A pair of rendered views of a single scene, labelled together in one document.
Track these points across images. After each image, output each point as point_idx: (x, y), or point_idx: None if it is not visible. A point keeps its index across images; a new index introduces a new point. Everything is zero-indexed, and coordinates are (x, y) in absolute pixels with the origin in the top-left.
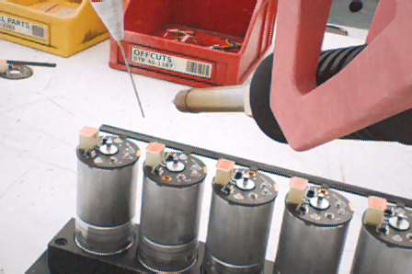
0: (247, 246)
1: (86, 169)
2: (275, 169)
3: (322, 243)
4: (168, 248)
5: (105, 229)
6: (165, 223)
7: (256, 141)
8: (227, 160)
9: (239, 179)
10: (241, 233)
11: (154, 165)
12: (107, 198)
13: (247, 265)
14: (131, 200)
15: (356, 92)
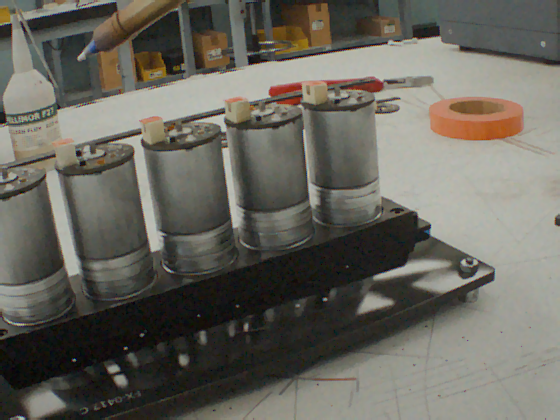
0: (220, 197)
1: (1, 205)
2: (185, 118)
3: (295, 143)
4: (133, 256)
5: (49, 279)
6: (121, 222)
7: (55, 203)
8: (132, 133)
9: (170, 132)
10: (210, 181)
11: (73, 161)
12: (37, 232)
13: (225, 223)
14: (57, 231)
15: None
